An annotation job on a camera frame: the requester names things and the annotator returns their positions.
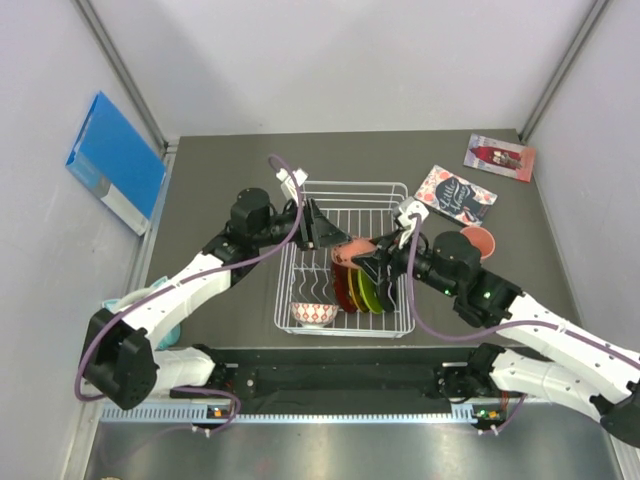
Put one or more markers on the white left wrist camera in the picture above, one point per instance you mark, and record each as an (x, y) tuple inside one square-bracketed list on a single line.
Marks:
[(291, 184)]

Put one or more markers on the grey slotted cable duct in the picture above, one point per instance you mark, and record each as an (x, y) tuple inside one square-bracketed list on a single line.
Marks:
[(206, 414)]

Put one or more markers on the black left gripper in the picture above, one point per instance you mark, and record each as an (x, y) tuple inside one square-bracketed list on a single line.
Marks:
[(316, 231)]

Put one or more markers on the red plate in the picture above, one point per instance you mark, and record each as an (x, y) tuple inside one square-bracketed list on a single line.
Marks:
[(341, 289)]

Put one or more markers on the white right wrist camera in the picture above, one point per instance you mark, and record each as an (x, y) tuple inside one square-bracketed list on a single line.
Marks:
[(408, 213)]

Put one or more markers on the black plate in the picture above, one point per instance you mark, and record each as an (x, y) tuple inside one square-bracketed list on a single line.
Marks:
[(387, 296)]

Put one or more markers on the red purple book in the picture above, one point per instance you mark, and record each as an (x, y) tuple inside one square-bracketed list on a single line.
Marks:
[(501, 158)]

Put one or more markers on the teal object behind arm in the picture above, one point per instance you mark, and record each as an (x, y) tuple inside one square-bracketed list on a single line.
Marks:
[(117, 304)]

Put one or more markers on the Little Women book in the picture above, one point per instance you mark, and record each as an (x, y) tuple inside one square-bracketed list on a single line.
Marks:
[(454, 197)]

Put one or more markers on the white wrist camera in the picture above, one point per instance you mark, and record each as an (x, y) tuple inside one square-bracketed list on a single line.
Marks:
[(291, 184), (408, 213)]

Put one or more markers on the white wire dish rack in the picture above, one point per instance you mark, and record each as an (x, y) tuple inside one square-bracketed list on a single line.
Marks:
[(323, 292)]

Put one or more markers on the lime green plate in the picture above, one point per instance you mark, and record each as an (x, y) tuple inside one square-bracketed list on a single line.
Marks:
[(368, 293)]

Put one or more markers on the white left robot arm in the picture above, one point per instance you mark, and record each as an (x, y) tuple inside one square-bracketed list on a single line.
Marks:
[(119, 356)]

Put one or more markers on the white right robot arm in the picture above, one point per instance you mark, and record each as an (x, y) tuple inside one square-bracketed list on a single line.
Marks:
[(579, 370)]

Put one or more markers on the yellow plate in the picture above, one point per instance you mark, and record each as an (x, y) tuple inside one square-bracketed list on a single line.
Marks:
[(354, 291)]

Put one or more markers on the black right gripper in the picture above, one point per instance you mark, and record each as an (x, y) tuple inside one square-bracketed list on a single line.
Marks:
[(388, 249)]

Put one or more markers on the pink plastic cup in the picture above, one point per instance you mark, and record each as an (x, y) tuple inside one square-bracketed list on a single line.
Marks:
[(481, 239)]

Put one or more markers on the red patterned white bowl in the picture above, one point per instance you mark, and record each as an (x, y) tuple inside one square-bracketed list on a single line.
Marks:
[(313, 315)]

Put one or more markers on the blue folder box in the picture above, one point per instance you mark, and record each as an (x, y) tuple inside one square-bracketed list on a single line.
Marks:
[(111, 159)]

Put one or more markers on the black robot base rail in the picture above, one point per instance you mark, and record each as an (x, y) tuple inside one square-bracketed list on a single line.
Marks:
[(434, 373)]

